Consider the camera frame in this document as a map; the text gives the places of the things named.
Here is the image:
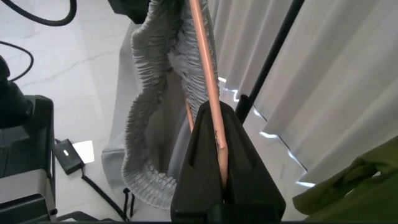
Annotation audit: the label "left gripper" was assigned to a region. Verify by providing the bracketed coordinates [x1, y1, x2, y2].
[108, 0, 152, 25]

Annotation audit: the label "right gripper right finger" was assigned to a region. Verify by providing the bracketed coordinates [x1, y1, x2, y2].
[208, 101, 287, 222]

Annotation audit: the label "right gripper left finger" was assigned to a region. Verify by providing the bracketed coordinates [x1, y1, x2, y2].
[170, 101, 225, 222]

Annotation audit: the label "pale grey shorts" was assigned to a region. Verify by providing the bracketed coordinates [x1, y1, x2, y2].
[101, 0, 221, 218]

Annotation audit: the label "pink clothes hanger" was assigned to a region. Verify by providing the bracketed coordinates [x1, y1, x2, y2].
[185, 0, 229, 189]

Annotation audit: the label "green printed shirt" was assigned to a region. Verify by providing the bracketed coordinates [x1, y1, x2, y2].
[292, 135, 398, 222]

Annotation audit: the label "black clothes rack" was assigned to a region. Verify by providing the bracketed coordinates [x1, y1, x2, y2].
[234, 0, 306, 125]

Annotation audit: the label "black cable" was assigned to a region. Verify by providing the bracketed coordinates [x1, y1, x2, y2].
[0, 0, 78, 27]
[0, 40, 35, 82]

